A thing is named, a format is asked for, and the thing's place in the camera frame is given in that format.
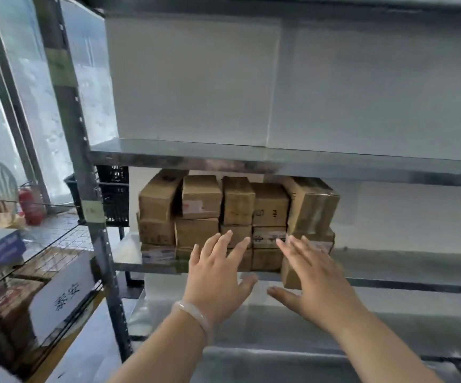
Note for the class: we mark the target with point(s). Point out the person's left hand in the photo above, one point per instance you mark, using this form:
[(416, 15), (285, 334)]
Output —
[(214, 283)]

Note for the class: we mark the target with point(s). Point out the frosted glass partition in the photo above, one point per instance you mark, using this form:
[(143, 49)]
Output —
[(27, 95)]

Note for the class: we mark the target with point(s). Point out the person's left forearm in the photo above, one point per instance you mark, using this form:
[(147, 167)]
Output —
[(162, 355)]

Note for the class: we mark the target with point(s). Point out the black plastic crate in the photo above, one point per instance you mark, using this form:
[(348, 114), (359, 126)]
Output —
[(113, 203)]

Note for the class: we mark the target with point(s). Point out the stack of cardboard boxes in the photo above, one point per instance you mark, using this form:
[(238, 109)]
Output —
[(198, 195)]

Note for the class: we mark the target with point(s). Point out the cardboard parcel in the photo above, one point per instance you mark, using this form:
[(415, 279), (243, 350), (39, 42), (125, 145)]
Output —
[(51, 263)]

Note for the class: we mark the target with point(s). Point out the person's right hand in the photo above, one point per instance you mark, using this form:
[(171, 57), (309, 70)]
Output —
[(326, 295)]

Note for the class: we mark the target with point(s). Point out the red fire extinguisher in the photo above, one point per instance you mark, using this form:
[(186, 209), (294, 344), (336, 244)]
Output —
[(31, 207)]

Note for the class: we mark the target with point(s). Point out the metal shelving rack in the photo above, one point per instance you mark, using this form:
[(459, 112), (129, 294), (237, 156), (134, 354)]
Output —
[(254, 159)]

